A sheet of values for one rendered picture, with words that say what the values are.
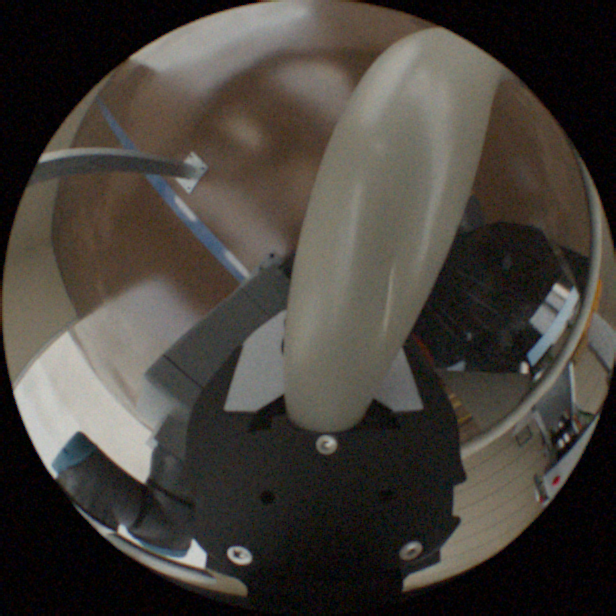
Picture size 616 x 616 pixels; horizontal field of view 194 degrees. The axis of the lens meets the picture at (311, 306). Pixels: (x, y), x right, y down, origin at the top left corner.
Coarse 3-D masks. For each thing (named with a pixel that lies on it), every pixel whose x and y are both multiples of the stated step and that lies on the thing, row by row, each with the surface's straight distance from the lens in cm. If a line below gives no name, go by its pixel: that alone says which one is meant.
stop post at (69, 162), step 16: (48, 160) 87; (64, 160) 88; (80, 160) 90; (96, 160) 93; (112, 160) 96; (128, 160) 99; (144, 160) 103; (160, 160) 109; (176, 160) 123; (192, 160) 134; (32, 176) 88; (48, 176) 89; (64, 176) 91; (176, 176) 122; (192, 176) 130
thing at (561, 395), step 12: (564, 372) 52; (552, 384) 54; (564, 384) 61; (552, 396) 59; (564, 396) 69; (540, 408) 58; (552, 408) 66; (564, 408) 78; (540, 420) 52; (552, 420) 75
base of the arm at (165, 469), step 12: (156, 456) 51; (168, 456) 49; (156, 468) 51; (168, 468) 48; (180, 468) 47; (156, 480) 51; (168, 480) 49; (168, 492) 49; (180, 492) 49; (192, 492) 49; (192, 504) 51
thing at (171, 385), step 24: (264, 264) 103; (240, 288) 65; (264, 288) 76; (288, 288) 93; (216, 312) 51; (240, 312) 57; (264, 312) 65; (192, 336) 44; (216, 336) 47; (240, 336) 51; (168, 360) 39; (192, 360) 41; (216, 360) 43; (144, 384) 42; (168, 384) 38; (192, 384) 39; (144, 408) 60; (168, 408) 43; (192, 408) 38
